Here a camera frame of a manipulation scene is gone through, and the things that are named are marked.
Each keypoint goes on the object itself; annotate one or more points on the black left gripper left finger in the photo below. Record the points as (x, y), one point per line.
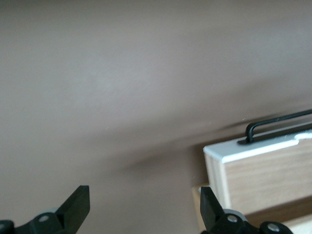
(70, 209)

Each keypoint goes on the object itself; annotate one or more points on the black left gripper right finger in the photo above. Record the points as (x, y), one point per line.
(212, 212)

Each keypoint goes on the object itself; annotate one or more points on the white-fronted wooden drawer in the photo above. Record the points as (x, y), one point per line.
(263, 180)

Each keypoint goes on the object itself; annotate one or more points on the light wooden cabinet box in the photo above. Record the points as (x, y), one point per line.
(301, 225)

